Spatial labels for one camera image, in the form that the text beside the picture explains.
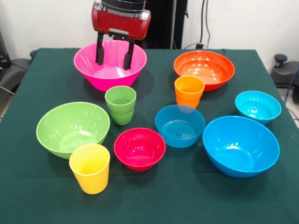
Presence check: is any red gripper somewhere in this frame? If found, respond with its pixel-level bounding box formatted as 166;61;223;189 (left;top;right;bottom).
91;0;152;71

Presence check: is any green cup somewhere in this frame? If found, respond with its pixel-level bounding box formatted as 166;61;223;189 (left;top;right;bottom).
104;85;137;126

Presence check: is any ribbed blue bowl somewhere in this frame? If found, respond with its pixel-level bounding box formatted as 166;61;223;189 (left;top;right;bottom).
155;104;206;149

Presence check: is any large pink bowl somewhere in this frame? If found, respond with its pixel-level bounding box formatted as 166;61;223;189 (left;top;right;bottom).
73;39;148;92

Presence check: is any green bowl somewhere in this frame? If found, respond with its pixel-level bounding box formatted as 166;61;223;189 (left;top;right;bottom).
36;101;111;160

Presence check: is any orange cup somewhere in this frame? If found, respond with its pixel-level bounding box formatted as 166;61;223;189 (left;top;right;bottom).
174;76;206;110

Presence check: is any small red bowl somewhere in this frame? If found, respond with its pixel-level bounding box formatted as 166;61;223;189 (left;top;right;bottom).
114;127;166;172

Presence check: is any orange-red bowl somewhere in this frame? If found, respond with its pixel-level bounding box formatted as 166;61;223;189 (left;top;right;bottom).
173;50;235;92

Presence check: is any dark equipment box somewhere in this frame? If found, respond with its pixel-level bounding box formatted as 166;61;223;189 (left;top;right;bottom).
0;30;11;70

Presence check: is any yellow cup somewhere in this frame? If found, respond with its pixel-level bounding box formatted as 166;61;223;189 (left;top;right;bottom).
69;143;111;195

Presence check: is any dark green table cloth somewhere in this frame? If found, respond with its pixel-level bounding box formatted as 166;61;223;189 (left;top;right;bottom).
0;48;299;224

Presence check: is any small turquoise bowl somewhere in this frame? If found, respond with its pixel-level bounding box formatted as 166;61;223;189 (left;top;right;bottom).
235;91;282;125

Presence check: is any large blue bowl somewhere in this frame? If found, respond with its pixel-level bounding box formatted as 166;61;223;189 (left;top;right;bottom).
202;115;280;179

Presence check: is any black pedestal foot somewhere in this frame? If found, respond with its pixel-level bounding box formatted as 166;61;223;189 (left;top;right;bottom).
0;50;38;94
271;54;299;87

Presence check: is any black hanging cable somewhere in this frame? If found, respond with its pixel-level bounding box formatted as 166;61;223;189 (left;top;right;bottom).
199;0;212;49

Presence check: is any blue cable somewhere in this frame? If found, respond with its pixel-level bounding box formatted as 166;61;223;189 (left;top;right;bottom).
283;67;299;104

